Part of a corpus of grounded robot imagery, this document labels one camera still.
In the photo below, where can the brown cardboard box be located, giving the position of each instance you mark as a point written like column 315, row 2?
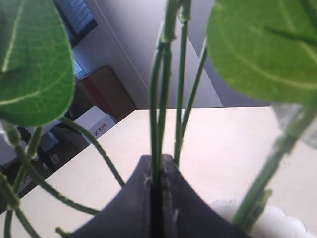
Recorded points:
column 103, row 89

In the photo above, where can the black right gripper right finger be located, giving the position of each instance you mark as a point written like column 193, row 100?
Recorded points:
column 184, row 213

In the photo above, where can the red artificial flower plant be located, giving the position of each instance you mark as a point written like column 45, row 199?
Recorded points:
column 264, row 49

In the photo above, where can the white cardboard box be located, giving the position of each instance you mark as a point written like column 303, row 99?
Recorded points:
column 96, row 121

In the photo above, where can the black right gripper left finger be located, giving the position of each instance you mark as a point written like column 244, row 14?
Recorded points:
column 128, row 214

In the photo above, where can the white plastic flower pot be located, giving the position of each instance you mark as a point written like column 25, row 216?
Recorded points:
column 272, row 223

